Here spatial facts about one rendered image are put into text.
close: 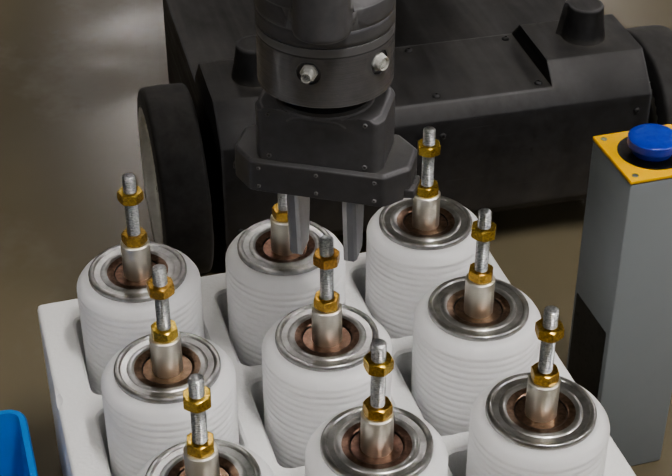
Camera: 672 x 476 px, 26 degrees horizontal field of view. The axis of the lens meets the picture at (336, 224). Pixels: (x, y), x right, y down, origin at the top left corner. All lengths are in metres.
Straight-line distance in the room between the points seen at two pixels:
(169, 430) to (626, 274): 0.40
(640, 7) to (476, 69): 0.63
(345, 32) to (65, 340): 0.44
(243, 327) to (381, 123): 0.29
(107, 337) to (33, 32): 0.98
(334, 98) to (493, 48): 0.69
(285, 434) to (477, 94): 0.53
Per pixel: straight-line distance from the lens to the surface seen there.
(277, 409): 1.07
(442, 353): 1.07
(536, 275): 1.56
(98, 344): 1.14
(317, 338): 1.05
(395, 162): 0.95
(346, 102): 0.90
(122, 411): 1.03
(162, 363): 1.03
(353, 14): 0.87
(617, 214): 1.17
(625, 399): 1.29
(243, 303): 1.15
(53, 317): 1.22
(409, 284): 1.16
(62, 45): 2.01
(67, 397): 1.14
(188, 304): 1.12
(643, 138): 1.17
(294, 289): 1.12
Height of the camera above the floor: 0.93
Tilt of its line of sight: 35 degrees down
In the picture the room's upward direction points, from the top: straight up
